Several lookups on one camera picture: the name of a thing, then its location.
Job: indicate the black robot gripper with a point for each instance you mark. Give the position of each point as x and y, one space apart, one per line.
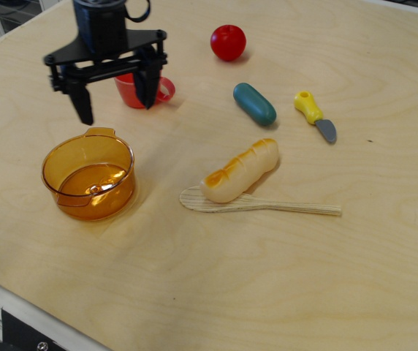
106 48

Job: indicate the red plastic cup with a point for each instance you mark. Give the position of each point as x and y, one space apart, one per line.
127 90

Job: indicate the orange transparent plastic pot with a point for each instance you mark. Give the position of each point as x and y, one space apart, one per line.
91 176

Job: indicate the red toy apple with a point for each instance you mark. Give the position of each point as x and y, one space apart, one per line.
228 42

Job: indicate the wooden spatula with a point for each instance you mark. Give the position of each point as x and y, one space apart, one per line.
193 199

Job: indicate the toy bread loaf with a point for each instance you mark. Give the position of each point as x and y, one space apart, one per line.
241 172

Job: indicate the yellow handled toy knife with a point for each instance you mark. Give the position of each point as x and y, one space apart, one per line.
305 103

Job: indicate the aluminium table frame rail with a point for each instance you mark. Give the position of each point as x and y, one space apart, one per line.
66 336

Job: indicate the black corner bracket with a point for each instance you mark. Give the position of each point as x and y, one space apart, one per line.
21 335

